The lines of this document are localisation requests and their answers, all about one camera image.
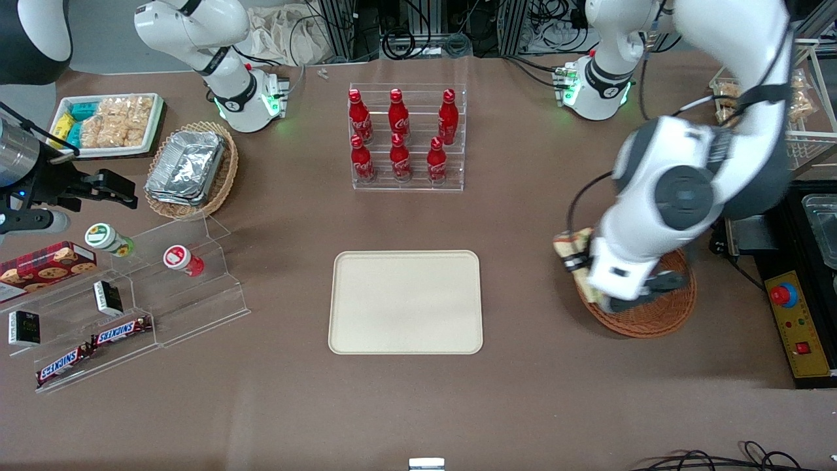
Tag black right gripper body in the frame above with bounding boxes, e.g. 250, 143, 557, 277
27, 152, 90, 211

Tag triangular sandwich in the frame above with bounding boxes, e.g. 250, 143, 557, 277
553, 227, 604, 305

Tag round brown wicker basket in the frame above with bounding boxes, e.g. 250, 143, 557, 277
574, 247, 698, 339

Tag white plastic snack tray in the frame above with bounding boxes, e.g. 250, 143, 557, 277
47, 93, 164, 159

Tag oval light wicker basket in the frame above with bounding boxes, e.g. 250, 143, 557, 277
144, 121, 239, 220

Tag beige rectangular tray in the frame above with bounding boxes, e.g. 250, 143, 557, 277
328, 250, 484, 356

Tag green lid drink bottle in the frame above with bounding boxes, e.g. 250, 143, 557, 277
84, 222, 136, 258

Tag clear rice cracker bag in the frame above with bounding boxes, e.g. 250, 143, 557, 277
80, 98, 126, 149
121, 96, 155, 147

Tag stack of foil trays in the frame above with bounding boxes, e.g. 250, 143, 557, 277
145, 129, 228, 207

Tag red cookie box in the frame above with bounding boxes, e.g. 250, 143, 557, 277
0, 241, 98, 303

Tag red lid drink bottle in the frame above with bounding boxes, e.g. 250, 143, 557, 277
163, 245, 205, 277

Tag small black box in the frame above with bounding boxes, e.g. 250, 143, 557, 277
8, 311, 41, 347
93, 280, 124, 317

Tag black power supply box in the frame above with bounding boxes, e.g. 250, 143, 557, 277
709, 216, 785, 257

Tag snickers chocolate bar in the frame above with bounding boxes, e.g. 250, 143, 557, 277
90, 316, 153, 348
35, 345, 94, 387

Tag clear acrylic stepped display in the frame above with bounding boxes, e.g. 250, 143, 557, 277
0, 213, 252, 394

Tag red cola bottle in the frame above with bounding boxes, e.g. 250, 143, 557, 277
426, 136, 449, 184
437, 88, 460, 147
348, 89, 373, 145
389, 133, 413, 183
350, 135, 375, 183
388, 88, 411, 145

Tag clear acrylic bottle rack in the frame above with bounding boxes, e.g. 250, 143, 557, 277
348, 82, 468, 192

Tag yellow emergency stop control box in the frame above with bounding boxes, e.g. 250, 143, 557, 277
754, 247, 837, 391

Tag clear plastic container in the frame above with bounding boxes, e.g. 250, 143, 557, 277
802, 193, 837, 270

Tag white cloth bag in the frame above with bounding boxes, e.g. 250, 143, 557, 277
245, 5, 334, 67

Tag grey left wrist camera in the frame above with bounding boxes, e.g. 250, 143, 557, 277
605, 270, 689, 315

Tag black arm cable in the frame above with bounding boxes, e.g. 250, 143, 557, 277
566, 0, 795, 236

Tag black cable bundle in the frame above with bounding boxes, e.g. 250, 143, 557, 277
631, 440, 806, 471

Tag white wire rack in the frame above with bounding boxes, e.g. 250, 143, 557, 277
709, 37, 837, 175

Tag coiled black cables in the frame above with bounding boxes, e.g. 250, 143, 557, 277
382, 27, 473, 61

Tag aluminium frame rack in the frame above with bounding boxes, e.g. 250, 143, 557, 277
317, 0, 381, 61

